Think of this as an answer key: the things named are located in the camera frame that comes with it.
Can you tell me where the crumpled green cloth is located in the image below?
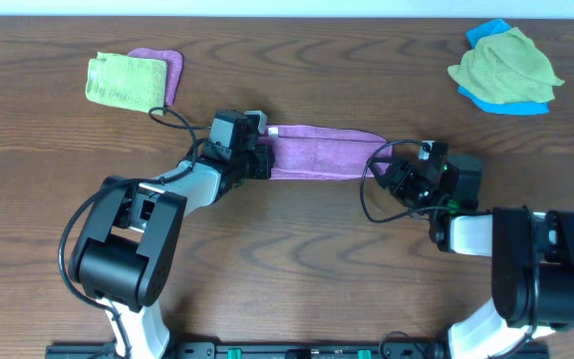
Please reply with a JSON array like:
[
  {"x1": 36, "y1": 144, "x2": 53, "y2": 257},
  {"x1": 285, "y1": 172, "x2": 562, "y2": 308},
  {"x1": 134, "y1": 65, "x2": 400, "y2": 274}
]
[{"x1": 447, "y1": 27, "x2": 564, "y2": 105}]

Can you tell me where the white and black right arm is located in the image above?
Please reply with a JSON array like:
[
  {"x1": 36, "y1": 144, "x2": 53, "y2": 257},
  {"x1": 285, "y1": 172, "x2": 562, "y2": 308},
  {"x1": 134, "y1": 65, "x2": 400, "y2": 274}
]
[{"x1": 365, "y1": 153, "x2": 574, "y2": 358}]

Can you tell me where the blue cloth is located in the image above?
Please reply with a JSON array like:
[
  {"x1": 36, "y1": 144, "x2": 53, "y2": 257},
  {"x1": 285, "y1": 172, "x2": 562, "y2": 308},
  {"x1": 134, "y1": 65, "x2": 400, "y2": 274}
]
[{"x1": 457, "y1": 19, "x2": 549, "y2": 116}]

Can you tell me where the purple microfiber cloth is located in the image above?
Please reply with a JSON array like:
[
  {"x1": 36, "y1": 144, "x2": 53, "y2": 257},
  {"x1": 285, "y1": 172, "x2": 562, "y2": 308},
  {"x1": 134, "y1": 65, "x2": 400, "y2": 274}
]
[{"x1": 258, "y1": 125, "x2": 393, "y2": 180}]

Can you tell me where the black right camera cable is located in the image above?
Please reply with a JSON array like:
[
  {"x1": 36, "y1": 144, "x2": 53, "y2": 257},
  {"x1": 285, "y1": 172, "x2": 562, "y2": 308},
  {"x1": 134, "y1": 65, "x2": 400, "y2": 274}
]
[{"x1": 359, "y1": 139, "x2": 542, "y2": 359}]

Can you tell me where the folded green cloth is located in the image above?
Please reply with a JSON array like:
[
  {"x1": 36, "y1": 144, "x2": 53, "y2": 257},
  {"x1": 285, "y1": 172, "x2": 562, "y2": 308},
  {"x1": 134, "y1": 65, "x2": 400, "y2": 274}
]
[{"x1": 85, "y1": 52, "x2": 167, "y2": 113}]

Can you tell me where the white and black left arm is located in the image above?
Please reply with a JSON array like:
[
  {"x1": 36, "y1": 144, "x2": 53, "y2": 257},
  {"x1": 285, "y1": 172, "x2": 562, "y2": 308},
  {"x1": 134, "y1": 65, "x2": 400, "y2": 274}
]
[{"x1": 58, "y1": 110, "x2": 274, "y2": 358}]

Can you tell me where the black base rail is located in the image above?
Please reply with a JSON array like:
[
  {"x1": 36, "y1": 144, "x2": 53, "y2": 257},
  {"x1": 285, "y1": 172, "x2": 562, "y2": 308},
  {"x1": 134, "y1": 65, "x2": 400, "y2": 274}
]
[{"x1": 44, "y1": 341, "x2": 550, "y2": 359}]

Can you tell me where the folded purple cloth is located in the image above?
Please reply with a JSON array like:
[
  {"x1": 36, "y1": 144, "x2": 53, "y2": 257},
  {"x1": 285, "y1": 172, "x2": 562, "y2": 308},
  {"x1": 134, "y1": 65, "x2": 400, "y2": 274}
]
[{"x1": 128, "y1": 48, "x2": 183, "y2": 106}]

